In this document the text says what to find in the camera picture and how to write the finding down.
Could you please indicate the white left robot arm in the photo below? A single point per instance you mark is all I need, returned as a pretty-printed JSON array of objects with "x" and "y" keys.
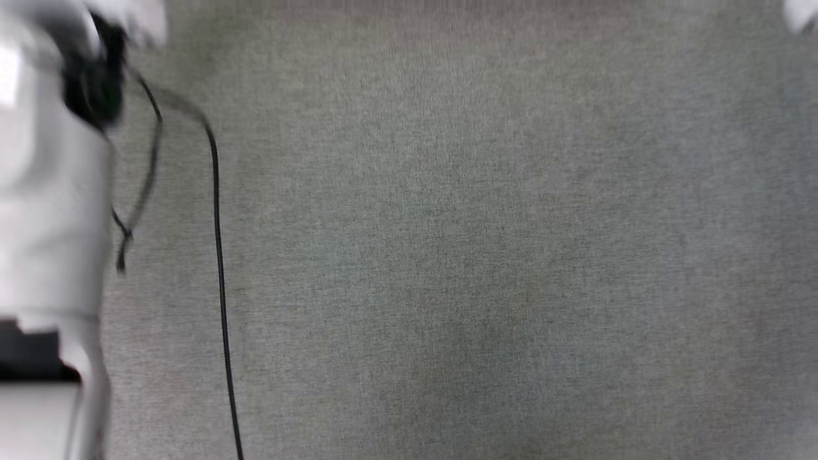
[{"x": 51, "y": 204}]

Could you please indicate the grey fabric sofa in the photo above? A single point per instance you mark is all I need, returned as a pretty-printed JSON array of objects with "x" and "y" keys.
[{"x": 486, "y": 243}]

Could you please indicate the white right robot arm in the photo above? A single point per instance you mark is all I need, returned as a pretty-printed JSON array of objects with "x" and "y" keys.
[{"x": 802, "y": 13}]

